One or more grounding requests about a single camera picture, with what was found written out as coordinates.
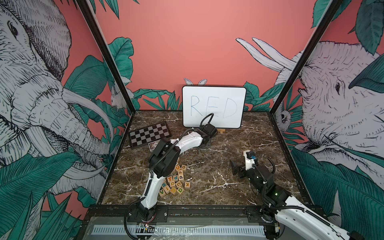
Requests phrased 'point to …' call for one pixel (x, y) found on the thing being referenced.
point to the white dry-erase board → (227, 104)
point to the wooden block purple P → (181, 177)
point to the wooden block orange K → (187, 185)
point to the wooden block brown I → (166, 188)
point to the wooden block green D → (180, 190)
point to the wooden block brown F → (180, 172)
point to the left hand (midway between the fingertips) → (206, 142)
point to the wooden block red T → (170, 179)
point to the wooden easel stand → (221, 130)
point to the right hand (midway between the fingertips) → (236, 156)
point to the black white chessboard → (149, 134)
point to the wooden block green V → (162, 193)
